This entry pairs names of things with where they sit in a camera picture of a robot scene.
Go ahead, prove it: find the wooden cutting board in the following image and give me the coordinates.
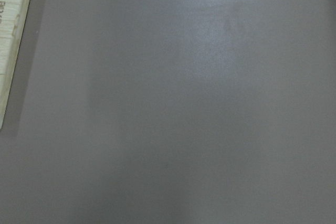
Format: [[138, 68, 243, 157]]
[[1, 0, 30, 125]]

